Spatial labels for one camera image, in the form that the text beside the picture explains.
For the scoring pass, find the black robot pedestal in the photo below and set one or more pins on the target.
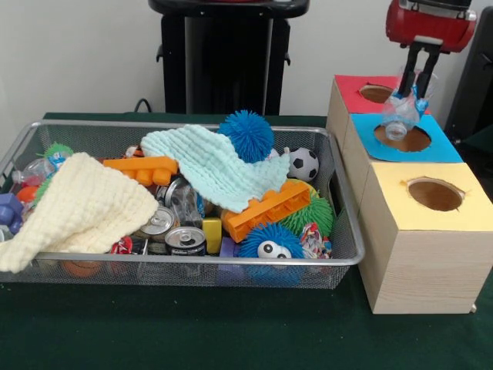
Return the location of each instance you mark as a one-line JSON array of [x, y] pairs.
[[223, 62]]

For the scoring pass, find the large green spiky ball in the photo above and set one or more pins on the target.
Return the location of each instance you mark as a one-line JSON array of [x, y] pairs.
[[317, 217]]

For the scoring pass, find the dark green table cloth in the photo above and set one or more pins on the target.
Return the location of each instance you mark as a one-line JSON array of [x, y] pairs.
[[231, 331]]

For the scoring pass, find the cream yellow knitted cloth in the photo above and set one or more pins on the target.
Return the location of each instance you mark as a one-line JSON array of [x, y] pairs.
[[77, 208]]

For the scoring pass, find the long orange toy brick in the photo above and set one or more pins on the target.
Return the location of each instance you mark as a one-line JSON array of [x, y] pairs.
[[266, 210]]

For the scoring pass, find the silver drink can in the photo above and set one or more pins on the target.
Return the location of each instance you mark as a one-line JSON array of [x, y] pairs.
[[159, 221]]

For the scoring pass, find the shallow clear mesh bin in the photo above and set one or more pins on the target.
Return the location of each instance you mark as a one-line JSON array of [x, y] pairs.
[[100, 139]]

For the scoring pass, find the blue spiky ball with eyes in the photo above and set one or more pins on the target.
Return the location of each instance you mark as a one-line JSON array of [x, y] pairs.
[[269, 239]]

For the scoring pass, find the small soccer ball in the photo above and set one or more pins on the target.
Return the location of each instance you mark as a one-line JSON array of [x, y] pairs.
[[303, 165]]

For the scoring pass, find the orange toy brick with studs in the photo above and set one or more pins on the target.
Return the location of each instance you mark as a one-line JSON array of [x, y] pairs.
[[139, 166]]

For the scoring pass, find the black upright panel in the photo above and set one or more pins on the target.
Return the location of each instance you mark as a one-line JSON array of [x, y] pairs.
[[479, 85]]

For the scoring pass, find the black drink can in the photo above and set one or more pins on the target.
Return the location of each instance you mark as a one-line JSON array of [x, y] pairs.
[[185, 239]]

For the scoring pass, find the wooden box with three holes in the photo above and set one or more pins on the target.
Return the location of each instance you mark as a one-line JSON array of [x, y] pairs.
[[416, 270]]

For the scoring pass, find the plain blue spiky ball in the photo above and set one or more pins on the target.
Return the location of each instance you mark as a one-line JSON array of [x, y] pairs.
[[245, 136]]

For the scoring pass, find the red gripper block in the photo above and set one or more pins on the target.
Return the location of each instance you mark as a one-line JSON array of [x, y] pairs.
[[431, 27]]

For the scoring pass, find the crushed clear plastic bottle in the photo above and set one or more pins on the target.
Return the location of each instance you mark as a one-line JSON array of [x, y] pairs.
[[400, 116]]

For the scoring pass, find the pale blue waffle cloth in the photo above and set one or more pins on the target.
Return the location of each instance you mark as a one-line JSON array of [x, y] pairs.
[[200, 158]]

